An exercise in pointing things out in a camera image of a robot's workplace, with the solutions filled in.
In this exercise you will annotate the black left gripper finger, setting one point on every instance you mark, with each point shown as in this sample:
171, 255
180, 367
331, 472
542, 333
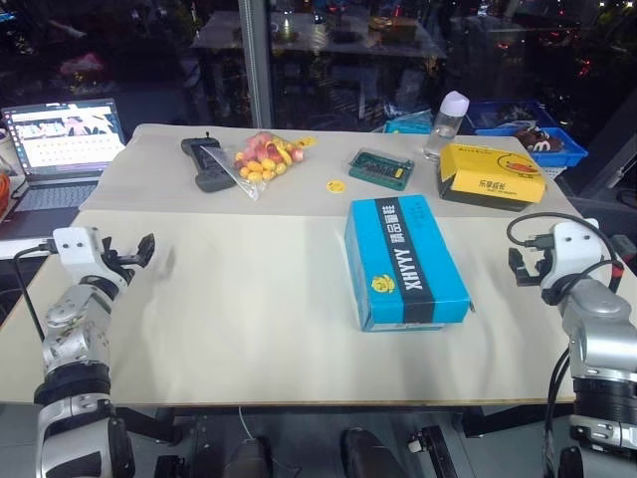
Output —
146, 249
169, 263

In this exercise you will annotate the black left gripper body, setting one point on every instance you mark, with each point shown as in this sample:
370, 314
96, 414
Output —
117, 262

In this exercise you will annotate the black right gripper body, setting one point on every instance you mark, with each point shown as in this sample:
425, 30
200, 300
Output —
541, 259

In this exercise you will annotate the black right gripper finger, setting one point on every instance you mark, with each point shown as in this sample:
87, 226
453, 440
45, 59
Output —
523, 278
516, 259

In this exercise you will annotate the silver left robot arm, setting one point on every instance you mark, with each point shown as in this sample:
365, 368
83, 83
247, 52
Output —
74, 323

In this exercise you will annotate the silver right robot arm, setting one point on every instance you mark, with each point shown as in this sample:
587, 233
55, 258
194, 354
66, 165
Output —
599, 338

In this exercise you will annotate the blue rectangular box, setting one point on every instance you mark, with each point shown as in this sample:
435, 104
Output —
405, 259

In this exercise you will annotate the yellow cardboard box with duck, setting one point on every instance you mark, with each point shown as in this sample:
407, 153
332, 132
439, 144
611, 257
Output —
490, 174

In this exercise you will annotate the black handheld controller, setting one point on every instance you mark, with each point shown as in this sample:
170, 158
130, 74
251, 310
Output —
206, 164

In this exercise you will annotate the blue plastic bin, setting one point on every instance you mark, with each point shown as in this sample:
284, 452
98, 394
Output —
562, 152
512, 117

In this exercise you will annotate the open grey laptop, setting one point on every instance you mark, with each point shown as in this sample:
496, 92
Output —
55, 154

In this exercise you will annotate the clear bag of toy fruit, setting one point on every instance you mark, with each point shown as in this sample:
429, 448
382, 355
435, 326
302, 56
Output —
261, 159

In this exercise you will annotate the clear bottle with white cap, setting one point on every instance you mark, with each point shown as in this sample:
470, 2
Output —
445, 124

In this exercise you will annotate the green screwdriver bit case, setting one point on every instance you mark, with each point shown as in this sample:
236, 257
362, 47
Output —
380, 167

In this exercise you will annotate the flat blue box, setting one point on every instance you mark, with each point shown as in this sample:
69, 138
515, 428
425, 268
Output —
409, 123

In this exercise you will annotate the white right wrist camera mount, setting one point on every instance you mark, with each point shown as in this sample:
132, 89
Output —
572, 251

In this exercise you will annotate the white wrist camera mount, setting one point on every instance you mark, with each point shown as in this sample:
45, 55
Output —
75, 248
572, 251

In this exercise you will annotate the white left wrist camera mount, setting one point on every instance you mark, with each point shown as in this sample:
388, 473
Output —
75, 248

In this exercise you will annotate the grey window post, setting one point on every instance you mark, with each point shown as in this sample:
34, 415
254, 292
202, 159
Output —
255, 60

